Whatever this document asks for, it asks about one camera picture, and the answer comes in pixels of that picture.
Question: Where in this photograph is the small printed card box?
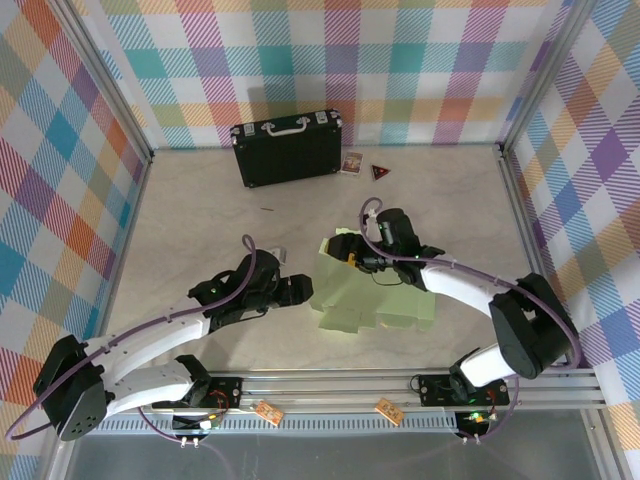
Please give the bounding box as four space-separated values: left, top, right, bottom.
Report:
339 151 362 179

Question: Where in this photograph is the light green paper box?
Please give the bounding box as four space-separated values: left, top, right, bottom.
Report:
308 225 437 335

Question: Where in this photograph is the grey slotted cable duct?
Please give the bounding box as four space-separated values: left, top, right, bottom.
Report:
79 417 459 434

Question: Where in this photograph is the black briefcase with white handle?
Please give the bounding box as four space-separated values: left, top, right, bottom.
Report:
229 110 344 189

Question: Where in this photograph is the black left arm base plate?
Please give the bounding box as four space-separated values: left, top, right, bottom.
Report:
151 377 245 409

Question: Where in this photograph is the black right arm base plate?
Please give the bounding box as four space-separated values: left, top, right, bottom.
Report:
417 373 511 407

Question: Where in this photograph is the grey metal panel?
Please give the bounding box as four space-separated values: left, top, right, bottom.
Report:
42 432 626 480

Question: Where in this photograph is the aluminium frame post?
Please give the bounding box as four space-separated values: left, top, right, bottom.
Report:
499 0 601 156
47 0 156 164

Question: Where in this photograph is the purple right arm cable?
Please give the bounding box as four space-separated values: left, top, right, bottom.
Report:
358 197 584 446

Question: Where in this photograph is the aluminium mounting rail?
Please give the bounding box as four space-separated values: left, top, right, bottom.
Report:
52 367 609 414

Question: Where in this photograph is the aluminium side rail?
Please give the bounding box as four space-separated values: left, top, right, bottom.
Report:
492 142 581 369
82 149 154 374

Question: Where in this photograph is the orange tag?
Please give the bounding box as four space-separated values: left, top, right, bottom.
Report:
374 398 404 424
252 399 284 426

